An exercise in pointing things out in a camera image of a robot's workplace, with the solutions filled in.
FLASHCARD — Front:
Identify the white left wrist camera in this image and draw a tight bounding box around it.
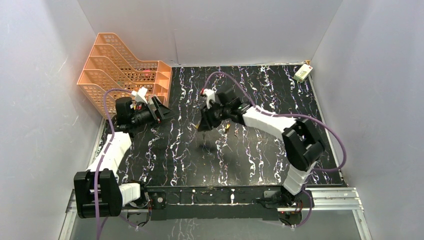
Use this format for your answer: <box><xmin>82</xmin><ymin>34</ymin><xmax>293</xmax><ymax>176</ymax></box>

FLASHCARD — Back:
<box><xmin>131</xmin><ymin>87</ymin><xmax>149</xmax><ymax>105</ymax></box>

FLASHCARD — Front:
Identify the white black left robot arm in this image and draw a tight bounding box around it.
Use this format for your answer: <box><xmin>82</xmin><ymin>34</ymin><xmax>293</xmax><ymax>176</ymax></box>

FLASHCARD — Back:
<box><xmin>73</xmin><ymin>96</ymin><xmax>174</xmax><ymax>219</ymax></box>

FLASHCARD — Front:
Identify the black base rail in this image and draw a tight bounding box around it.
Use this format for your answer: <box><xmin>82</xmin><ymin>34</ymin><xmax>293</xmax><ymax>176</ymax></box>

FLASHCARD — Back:
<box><xmin>115</xmin><ymin>185</ymin><xmax>316</xmax><ymax>222</ymax></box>

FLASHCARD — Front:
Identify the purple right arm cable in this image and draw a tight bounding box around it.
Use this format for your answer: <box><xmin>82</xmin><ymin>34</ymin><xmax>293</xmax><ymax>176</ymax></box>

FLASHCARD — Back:
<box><xmin>202</xmin><ymin>71</ymin><xmax>347</xmax><ymax>229</ymax></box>

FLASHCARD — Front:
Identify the orange plastic file rack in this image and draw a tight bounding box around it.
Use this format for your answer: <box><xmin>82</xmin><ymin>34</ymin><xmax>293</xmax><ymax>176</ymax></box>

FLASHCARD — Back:
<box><xmin>77</xmin><ymin>33</ymin><xmax>173</xmax><ymax>117</ymax></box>

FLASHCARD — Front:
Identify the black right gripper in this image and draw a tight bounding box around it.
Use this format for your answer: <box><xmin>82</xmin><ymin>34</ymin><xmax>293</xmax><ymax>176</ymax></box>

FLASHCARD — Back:
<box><xmin>197</xmin><ymin>102</ymin><xmax>230</xmax><ymax>133</ymax></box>

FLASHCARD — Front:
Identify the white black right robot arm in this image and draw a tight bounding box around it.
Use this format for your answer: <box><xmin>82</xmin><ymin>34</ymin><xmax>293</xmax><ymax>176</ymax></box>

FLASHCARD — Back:
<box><xmin>197</xmin><ymin>88</ymin><xmax>326</xmax><ymax>207</ymax></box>

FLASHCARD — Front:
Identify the white green small box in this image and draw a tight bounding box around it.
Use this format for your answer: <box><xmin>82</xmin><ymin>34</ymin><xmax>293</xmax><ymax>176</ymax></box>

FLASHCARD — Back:
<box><xmin>293</xmin><ymin>63</ymin><xmax>313</xmax><ymax>82</ymax></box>

